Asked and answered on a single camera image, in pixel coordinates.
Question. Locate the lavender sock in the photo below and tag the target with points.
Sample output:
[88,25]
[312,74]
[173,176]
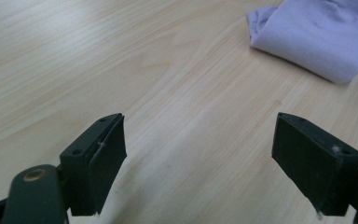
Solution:
[313,37]

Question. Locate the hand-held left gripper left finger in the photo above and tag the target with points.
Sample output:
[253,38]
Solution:
[96,165]

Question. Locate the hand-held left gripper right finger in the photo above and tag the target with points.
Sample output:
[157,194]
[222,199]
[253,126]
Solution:
[317,165]

